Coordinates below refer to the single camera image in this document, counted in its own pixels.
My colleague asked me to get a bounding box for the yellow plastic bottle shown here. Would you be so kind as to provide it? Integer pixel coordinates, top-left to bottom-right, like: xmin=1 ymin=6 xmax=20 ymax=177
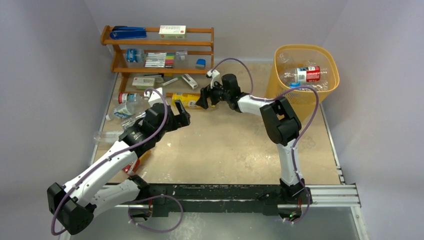
xmin=171 ymin=93 xmax=202 ymax=109

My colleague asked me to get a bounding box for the clear bottle white cap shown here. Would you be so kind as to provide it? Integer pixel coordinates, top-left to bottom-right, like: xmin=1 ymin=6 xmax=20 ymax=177
xmin=120 ymin=111 xmax=146 ymax=130

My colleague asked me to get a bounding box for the clear bottle red label red cap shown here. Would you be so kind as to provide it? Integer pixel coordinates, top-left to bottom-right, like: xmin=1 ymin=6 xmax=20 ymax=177
xmin=282 ymin=65 xmax=328 ymax=84

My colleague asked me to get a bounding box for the clear unlabeled plastic bottle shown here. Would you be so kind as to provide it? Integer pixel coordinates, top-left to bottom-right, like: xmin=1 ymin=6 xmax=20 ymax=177
xmin=275 ymin=52 xmax=297 ymax=75

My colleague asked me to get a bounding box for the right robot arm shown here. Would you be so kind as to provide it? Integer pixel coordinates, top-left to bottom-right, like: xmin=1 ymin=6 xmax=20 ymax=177
xmin=196 ymin=70 xmax=305 ymax=204

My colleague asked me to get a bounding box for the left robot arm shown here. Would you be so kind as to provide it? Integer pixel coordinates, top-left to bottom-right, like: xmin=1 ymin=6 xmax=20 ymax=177
xmin=46 ymin=100 xmax=191 ymax=236

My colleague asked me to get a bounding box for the yellow mesh waste bin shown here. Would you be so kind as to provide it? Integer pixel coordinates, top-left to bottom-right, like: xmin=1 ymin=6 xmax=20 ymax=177
xmin=264 ymin=44 xmax=341 ymax=115

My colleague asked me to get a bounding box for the clear bottle blue white label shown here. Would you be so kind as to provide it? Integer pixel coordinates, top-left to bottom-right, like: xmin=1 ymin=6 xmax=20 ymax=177
xmin=105 ymin=101 xmax=135 ymax=121

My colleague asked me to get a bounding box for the white stapler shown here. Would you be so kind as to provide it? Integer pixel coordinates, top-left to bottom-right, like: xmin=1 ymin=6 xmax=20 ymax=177
xmin=181 ymin=73 xmax=198 ymax=90

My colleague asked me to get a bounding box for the white marker pen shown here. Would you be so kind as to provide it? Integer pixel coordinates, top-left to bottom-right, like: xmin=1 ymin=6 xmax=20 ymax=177
xmin=162 ymin=76 xmax=182 ymax=87

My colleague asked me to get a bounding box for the blue white eraser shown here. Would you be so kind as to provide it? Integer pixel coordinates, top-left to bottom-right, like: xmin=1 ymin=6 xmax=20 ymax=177
xmin=195 ymin=58 xmax=206 ymax=70

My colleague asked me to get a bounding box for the clear bottle red label by shelf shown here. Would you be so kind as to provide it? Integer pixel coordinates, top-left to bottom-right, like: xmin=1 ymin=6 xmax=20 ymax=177
xmin=115 ymin=92 xmax=147 ymax=104

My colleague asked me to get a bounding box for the small clear container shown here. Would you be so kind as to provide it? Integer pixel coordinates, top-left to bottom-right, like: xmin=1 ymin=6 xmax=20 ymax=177
xmin=175 ymin=50 xmax=188 ymax=62

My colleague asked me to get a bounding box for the amber bottle red gold label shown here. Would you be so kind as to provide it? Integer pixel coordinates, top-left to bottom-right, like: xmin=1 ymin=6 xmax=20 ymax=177
xmin=122 ymin=150 xmax=151 ymax=176

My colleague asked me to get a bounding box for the set of colored markers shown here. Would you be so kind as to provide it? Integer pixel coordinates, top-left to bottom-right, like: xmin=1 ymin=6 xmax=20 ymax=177
xmin=144 ymin=52 xmax=175 ymax=69

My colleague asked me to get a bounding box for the wooden shelf rack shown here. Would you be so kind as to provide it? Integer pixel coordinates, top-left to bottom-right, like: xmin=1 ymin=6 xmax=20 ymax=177
xmin=100 ymin=25 xmax=215 ymax=94

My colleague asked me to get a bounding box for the blue stapler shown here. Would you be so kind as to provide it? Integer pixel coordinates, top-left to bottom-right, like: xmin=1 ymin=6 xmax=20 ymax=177
xmin=109 ymin=26 xmax=147 ymax=40

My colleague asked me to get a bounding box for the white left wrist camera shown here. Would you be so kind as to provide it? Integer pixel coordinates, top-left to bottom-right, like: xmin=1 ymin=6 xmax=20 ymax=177
xmin=143 ymin=87 xmax=166 ymax=107

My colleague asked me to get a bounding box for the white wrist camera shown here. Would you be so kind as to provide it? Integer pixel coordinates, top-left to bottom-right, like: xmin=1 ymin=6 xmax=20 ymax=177
xmin=205 ymin=69 xmax=221 ymax=89
xmin=143 ymin=87 xmax=166 ymax=107

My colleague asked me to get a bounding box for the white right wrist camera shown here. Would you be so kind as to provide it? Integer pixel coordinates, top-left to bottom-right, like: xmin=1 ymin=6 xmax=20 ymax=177
xmin=205 ymin=69 xmax=221 ymax=89

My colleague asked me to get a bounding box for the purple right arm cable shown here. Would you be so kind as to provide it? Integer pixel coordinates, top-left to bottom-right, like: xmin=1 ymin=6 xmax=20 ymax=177
xmin=211 ymin=57 xmax=321 ymax=186

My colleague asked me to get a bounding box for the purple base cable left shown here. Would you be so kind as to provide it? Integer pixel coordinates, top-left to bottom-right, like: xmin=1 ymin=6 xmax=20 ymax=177
xmin=127 ymin=194 xmax=184 ymax=234

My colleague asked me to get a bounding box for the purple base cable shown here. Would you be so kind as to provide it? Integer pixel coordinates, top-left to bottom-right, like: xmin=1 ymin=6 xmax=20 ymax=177
xmin=282 ymin=187 xmax=314 ymax=226
xmin=127 ymin=194 xmax=184 ymax=234

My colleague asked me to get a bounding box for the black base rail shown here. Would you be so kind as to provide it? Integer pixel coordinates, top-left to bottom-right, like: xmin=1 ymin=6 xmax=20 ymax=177
xmin=127 ymin=183 xmax=313 ymax=220

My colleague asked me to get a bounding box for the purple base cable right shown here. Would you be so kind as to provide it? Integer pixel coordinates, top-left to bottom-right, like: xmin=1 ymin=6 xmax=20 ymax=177
xmin=282 ymin=187 xmax=314 ymax=226

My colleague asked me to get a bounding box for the aluminium table frame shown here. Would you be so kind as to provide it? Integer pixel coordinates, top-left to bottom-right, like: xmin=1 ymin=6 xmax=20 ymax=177
xmin=63 ymin=183 xmax=369 ymax=240

